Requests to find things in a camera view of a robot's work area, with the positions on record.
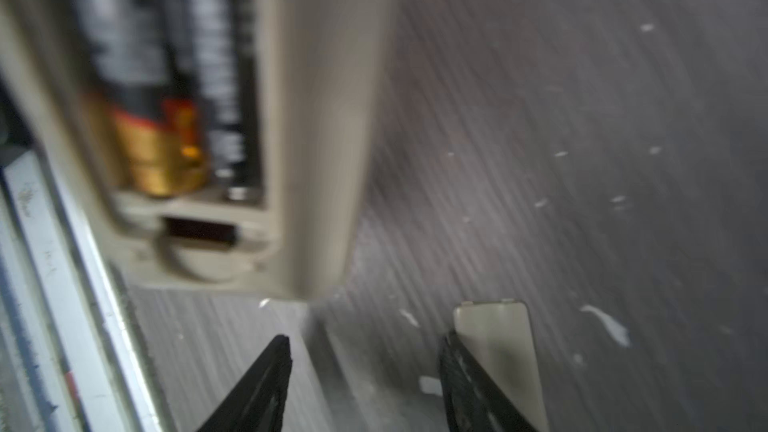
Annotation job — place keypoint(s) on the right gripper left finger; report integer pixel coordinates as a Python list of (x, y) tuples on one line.
[(257, 402)]

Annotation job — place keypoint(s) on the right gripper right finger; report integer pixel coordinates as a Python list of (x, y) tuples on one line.
[(472, 400)]

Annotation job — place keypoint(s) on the remote battery cover beige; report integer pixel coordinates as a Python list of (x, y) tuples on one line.
[(499, 336)]

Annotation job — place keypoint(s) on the white remote control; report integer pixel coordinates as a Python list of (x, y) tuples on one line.
[(319, 68)]

